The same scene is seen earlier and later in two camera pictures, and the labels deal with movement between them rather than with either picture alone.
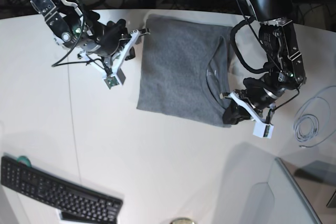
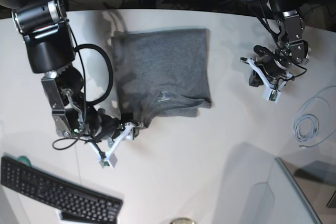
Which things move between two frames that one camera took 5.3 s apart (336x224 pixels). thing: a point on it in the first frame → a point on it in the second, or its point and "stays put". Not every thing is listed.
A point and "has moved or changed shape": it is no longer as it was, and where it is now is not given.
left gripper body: (114, 33) → (108, 127)
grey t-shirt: (186, 66) has moved or changed shape
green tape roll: (24, 159) stays put
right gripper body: (261, 93) → (272, 68)
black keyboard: (74, 203) stays put
